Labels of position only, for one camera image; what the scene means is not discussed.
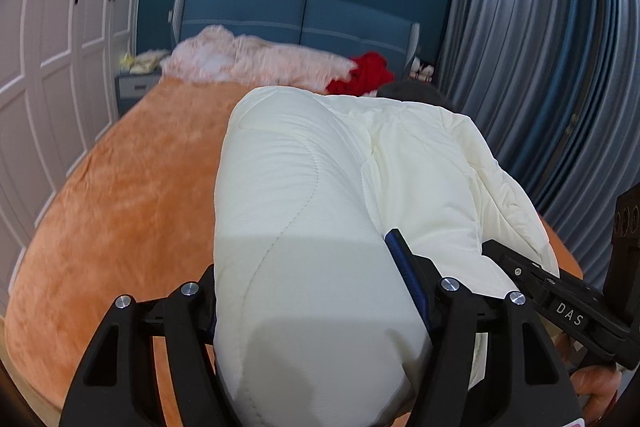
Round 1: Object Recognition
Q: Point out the pale yellow cloth bundle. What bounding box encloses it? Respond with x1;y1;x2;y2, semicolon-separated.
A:
119;51;171;75

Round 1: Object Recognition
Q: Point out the white quilted jacket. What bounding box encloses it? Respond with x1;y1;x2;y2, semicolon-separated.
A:
212;86;561;427

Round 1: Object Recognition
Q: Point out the dark grey fleece garment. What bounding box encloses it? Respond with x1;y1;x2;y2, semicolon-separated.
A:
376;81;457;112

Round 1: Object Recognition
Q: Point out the pink lace quilt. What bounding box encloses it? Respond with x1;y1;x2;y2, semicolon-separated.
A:
160;26;358;90

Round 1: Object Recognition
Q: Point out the blue grey striped curtain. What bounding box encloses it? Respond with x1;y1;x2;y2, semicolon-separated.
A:
435;0;640;258

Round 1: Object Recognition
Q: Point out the white panelled wardrobe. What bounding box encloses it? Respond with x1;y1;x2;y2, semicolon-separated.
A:
0;0;161;298

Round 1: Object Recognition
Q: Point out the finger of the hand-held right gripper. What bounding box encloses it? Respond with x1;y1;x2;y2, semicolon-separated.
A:
482;240;633;370

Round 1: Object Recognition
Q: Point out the person's right hand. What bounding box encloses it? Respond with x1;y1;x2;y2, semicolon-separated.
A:
570;364;623;427

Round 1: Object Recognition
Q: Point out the red garment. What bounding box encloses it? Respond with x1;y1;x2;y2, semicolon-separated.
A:
326;52;396;96

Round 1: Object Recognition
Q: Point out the grey nightstand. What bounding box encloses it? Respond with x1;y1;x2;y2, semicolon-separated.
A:
116;72;163;120

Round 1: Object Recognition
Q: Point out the orange plush bedspread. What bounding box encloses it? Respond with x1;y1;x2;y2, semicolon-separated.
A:
5;77;583;427

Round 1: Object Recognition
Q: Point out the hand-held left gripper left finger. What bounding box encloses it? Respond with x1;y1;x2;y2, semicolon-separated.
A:
59;264;241;427

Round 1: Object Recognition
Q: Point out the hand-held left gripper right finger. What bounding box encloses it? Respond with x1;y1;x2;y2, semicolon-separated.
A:
384;228;583;427

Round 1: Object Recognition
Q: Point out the blue upholstered headboard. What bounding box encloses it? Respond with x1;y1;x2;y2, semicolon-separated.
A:
167;0;421;78

